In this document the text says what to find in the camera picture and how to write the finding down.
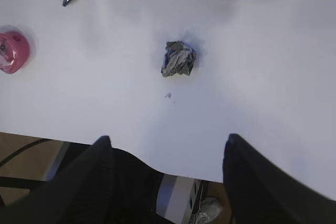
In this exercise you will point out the grey shoe under table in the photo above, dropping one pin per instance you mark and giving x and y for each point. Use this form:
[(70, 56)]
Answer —
[(210, 208)]

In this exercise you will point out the grey paper ball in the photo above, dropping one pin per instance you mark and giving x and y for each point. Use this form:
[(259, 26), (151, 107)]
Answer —
[(179, 59)]

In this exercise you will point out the pink pencil sharpener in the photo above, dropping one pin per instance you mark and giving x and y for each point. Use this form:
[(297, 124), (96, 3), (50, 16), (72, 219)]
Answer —
[(18, 47)]

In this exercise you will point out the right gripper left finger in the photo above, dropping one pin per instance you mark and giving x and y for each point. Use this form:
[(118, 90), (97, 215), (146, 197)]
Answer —
[(81, 193)]

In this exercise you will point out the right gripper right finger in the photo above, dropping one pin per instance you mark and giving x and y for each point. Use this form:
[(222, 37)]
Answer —
[(260, 192)]

